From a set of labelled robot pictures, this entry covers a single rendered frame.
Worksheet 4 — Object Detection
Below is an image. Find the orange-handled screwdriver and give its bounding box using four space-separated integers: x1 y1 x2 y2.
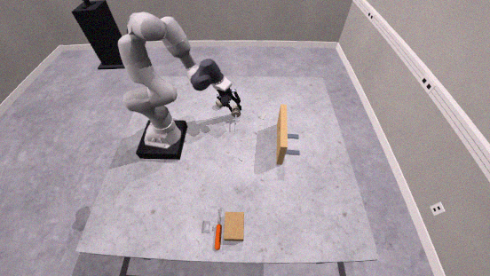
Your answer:
215 209 222 250

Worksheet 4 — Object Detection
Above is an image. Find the tan cardboard box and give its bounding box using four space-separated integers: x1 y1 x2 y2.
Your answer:
224 212 244 241

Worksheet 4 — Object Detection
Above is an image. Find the tan wooden slab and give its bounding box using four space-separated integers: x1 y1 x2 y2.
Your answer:
276 104 288 165

